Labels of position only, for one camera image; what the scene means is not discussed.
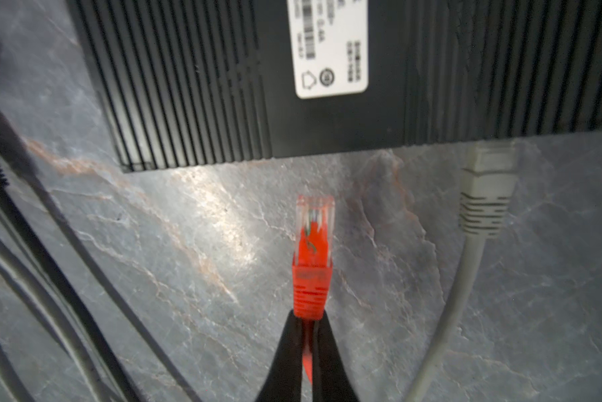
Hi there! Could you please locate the red ethernet cable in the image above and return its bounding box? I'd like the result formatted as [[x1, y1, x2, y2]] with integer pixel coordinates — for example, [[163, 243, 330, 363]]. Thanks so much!
[[292, 194, 336, 385]]

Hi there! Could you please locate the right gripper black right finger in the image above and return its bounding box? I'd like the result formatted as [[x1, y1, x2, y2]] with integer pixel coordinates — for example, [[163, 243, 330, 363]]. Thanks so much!
[[312, 313, 359, 402]]

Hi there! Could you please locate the black cable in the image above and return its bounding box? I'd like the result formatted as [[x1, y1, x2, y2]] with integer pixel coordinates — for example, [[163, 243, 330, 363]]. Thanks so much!
[[0, 135, 141, 402]]

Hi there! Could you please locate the black network switch box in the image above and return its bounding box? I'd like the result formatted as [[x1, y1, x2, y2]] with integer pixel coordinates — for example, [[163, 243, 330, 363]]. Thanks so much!
[[68, 1, 602, 173]]

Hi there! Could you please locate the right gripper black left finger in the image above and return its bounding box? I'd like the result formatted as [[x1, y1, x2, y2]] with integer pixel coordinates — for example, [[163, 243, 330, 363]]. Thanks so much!
[[255, 310, 304, 402]]

